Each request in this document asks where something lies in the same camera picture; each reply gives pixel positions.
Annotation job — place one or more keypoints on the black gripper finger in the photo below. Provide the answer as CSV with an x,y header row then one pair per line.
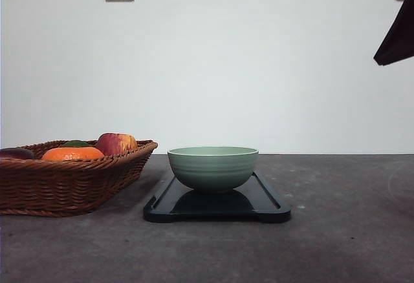
x,y
398,42

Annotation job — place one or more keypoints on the dark purple fruit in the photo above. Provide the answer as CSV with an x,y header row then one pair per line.
x,y
16,152

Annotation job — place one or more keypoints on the red yellow apple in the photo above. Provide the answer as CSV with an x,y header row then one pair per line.
x,y
116,143

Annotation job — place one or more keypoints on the green avocado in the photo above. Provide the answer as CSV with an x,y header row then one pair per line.
x,y
76,143

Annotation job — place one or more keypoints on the orange tangerine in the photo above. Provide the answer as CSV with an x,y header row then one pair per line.
x,y
72,153

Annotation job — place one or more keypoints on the brown wicker basket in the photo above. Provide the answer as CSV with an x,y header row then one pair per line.
x,y
39,187

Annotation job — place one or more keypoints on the light green ceramic bowl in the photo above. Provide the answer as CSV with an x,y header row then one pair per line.
x,y
212,168

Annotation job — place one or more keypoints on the dark teal rectangular tray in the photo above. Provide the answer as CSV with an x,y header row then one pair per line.
x,y
254,200

